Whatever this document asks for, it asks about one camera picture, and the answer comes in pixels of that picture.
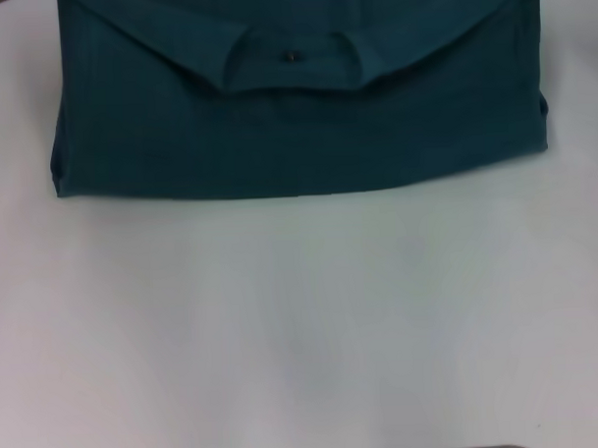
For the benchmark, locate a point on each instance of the teal blue t-shirt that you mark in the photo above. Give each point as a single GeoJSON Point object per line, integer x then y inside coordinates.
{"type": "Point", "coordinates": [301, 135]}

